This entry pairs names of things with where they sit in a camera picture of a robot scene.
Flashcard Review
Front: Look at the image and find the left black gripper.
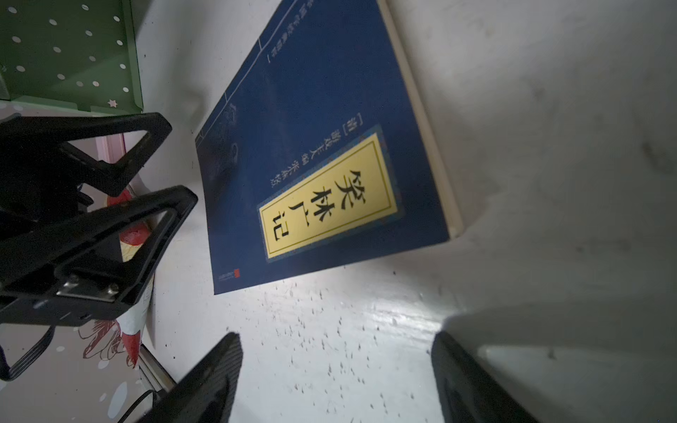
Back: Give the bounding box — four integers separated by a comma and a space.
0, 112, 199, 326

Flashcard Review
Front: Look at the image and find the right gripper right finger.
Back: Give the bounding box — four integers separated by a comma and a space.
431, 331, 536, 423

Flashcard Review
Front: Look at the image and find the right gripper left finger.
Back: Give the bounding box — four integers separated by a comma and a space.
140, 332, 243, 423

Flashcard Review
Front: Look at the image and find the pink rectangular case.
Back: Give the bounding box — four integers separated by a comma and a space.
95, 131, 146, 164

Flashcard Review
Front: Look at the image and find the red snack bag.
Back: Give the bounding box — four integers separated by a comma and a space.
105, 187, 155, 368

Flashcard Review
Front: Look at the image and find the green wooden two-tier shelf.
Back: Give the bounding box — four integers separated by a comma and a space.
1, 0, 144, 115

